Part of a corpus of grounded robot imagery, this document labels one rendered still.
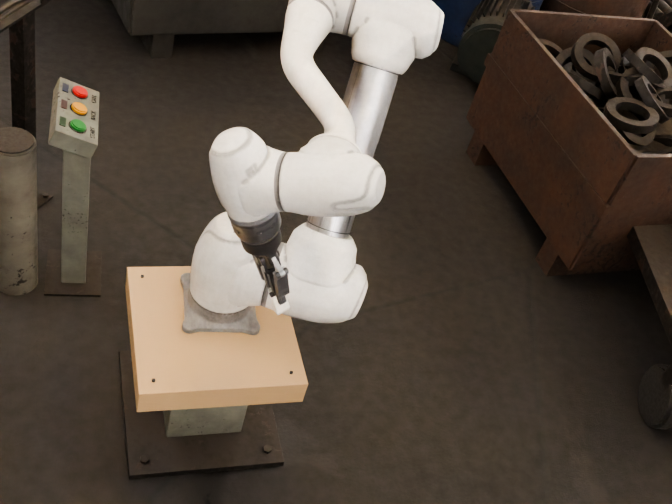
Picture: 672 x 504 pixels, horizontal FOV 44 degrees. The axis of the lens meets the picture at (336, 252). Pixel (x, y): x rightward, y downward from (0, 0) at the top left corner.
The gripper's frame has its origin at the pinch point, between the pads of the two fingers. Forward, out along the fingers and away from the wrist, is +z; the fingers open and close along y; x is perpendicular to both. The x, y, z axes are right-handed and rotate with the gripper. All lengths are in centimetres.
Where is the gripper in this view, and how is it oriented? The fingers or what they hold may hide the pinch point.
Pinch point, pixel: (279, 299)
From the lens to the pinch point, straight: 167.3
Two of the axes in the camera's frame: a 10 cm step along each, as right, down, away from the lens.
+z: 1.4, 6.8, 7.2
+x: 8.3, -4.8, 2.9
